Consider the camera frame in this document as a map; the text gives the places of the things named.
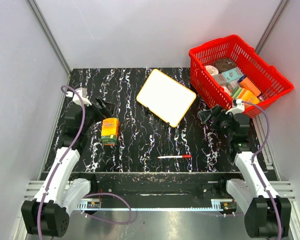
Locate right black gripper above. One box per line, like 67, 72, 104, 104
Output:
198, 104, 235, 140

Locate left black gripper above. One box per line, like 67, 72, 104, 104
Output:
79, 96, 116, 133

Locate yellow framed whiteboard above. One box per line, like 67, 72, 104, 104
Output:
136, 69, 197, 128

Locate red capped marker pen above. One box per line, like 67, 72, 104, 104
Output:
157, 154, 192, 159

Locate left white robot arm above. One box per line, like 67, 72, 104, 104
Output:
21, 98, 116, 238

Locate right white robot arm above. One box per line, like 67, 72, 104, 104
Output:
198, 101, 292, 240

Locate orange sponge package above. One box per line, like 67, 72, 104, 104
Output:
101, 118, 119, 146

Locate yellow sponge pack in basket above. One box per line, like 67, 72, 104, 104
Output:
231, 86, 260, 104

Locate pink round container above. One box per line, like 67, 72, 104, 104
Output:
205, 65, 219, 76

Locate teal box in basket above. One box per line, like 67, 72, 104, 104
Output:
221, 67, 244, 83

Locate orange bottle blue cap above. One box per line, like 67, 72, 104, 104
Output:
237, 75, 262, 97

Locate brown round lid container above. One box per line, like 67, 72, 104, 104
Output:
213, 57, 237, 74

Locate red plastic shopping basket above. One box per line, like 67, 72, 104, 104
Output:
188, 34, 294, 110

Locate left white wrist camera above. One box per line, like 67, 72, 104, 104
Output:
66, 87, 92, 106

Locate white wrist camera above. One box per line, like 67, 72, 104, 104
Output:
66, 87, 92, 106
225, 98, 245, 116

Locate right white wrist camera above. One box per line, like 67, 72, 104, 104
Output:
225, 98, 245, 116

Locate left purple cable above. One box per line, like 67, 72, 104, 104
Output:
36, 85, 133, 238

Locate aluminium front rail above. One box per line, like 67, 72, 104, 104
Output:
23, 181, 297, 212

